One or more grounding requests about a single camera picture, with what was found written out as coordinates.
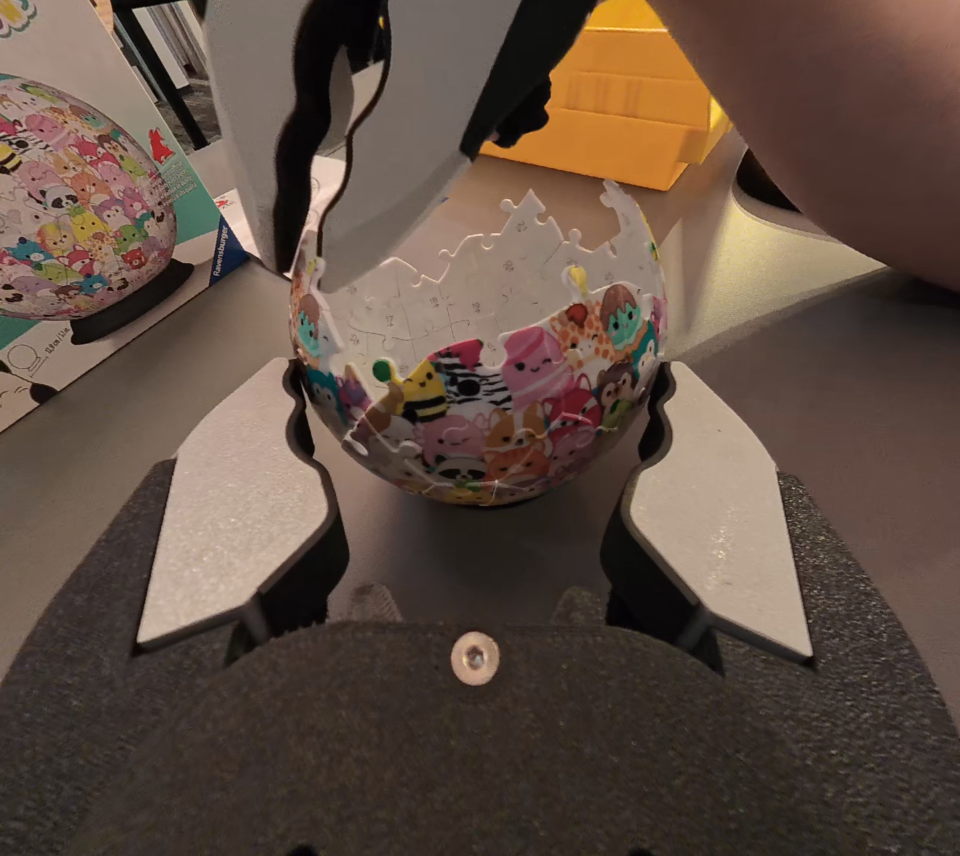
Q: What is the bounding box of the person's right forearm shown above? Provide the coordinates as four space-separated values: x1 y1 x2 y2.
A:
600 0 960 292

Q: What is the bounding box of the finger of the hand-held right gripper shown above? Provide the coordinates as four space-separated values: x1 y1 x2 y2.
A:
202 0 389 277
318 0 546 295

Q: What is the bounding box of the colourful puzzle ball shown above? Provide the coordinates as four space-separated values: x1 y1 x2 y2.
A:
288 180 670 507

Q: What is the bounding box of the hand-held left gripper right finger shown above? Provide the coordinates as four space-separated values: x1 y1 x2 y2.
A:
600 360 817 664

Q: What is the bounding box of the puzzle ball cardboard box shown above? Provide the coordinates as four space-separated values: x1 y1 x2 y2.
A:
0 0 252 435

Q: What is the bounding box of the yellow plastic bin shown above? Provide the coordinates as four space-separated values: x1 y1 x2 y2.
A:
478 0 734 192

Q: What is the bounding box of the white instruction leaflet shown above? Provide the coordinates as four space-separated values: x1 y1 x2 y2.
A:
212 155 340 250

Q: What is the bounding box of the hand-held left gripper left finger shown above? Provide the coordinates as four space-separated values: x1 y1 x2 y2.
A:
135 357 354 653

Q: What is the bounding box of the black textured wrist rest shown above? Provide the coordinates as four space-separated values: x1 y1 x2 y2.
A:
733 147 802 214

